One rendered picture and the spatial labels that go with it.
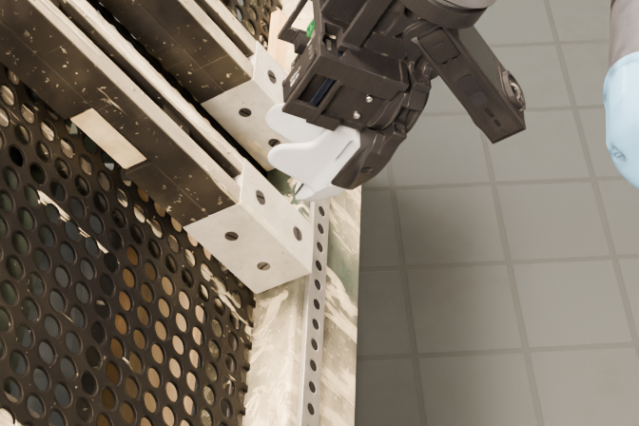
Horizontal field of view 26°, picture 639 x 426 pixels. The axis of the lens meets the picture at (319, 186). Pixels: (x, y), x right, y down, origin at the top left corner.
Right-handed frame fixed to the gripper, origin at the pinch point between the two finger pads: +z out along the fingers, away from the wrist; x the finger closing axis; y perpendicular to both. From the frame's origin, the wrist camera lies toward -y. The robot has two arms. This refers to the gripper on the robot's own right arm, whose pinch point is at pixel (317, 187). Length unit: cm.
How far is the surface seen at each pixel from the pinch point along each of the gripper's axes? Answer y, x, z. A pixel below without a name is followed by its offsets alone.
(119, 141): 5.1, -25.7, 26.4
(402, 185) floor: -82, -117, 106
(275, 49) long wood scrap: -18, -59, 37
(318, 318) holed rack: -21.1, -20.9, 37.7
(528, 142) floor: -105, -128, 93
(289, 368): -17.3, -13.3, 37.3
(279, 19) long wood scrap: -18, -65, 37
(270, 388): -16.0, -11.8, 39.0
